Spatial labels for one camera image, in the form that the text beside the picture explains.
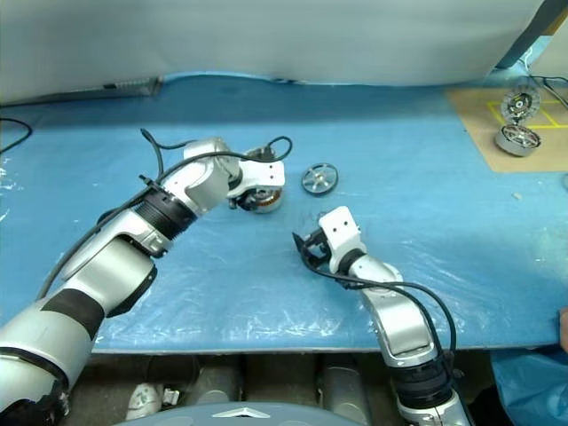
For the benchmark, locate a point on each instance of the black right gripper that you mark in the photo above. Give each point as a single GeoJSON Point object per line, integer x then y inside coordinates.
{"type": "Point", "coordinates": [317, 248]}

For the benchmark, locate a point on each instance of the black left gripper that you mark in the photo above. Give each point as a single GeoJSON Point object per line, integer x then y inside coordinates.
{"type": "Point", "coordinates": [244, 202]}

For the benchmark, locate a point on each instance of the silver motor housing copper windings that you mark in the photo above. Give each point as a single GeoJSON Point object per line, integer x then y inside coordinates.
{"type": "Point", "coordinates": [270, 202]}

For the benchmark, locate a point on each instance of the silver spoked rotor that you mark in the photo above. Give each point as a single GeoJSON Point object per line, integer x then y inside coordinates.
{"type": "Point", "coordinates": [320, 177]}

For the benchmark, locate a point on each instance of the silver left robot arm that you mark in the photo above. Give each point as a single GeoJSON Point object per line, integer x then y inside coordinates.
{"type": "Point", "coordinates": [111, 266]}

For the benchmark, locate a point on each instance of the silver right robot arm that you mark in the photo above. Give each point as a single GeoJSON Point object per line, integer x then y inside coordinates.
{"type": "Point", "coordinates": [399, 319]}

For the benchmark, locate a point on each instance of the silver motor housing with rotor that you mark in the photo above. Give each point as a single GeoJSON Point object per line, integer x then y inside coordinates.
{"type": "Point", "coordinates": [517, 139]}

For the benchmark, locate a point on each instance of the bystander bare hand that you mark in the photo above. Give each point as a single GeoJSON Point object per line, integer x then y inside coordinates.
{"type": "Point", "coordinates": [564, 328]}

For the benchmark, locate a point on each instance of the grey rounded cylinder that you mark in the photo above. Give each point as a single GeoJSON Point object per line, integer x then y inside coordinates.
{"type": "Point", "coordinates": [341, 386]}
{"type": "Point", "coordinates": [219, 381]}

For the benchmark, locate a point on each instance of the blue plastic table sheet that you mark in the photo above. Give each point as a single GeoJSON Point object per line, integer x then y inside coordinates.
{"type": "Point", "coordinates": [399, 133]}

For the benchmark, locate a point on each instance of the grey power strip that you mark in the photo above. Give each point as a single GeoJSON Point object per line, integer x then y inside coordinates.
{"type": "Point", "coordinates": [133, 83]}

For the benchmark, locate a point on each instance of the white backdrop sheet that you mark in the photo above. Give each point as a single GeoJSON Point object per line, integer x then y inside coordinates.
{"type": "Point", "coordinates": [222, 35]}

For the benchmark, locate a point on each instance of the grey robot torso silver emblem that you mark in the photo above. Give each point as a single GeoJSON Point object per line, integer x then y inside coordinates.
{"type": "Point", "coordinates": [244, 417]}

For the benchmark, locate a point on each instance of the brown cardboard mat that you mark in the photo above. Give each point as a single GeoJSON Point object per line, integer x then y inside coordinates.
{"type": "Point", "coordinates": [479, 133]}

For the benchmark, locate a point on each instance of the white shoe green mark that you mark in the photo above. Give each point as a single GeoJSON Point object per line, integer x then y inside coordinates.
{"type": "Point", "coordinates": [144, 399]}

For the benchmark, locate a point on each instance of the blue plastic bag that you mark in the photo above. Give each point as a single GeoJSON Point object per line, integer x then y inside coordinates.
{"type": "Point", "coordinates": [532, 386]}

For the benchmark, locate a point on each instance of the brown wooden board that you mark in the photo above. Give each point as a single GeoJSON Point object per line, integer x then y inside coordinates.
{"type": "Point", "coordinates": [557, 20]}

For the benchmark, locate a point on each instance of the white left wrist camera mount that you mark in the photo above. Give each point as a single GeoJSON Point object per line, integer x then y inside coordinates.
{"type": "Point", "coordinates": [266, 173]}

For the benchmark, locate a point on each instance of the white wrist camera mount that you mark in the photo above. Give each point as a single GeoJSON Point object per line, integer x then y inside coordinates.
{"type": "Point", "coordinates": [339, 231]}
{"type": "Point", "coordinates": [266, 173]}

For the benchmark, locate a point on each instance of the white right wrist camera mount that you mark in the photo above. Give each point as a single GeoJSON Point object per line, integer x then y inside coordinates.
{"type": "Point", "coordinates": [339, 231]}

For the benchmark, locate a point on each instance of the dark slanted frame bar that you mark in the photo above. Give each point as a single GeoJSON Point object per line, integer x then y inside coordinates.
{"type": "Point", "coordinates": [521, 40]}

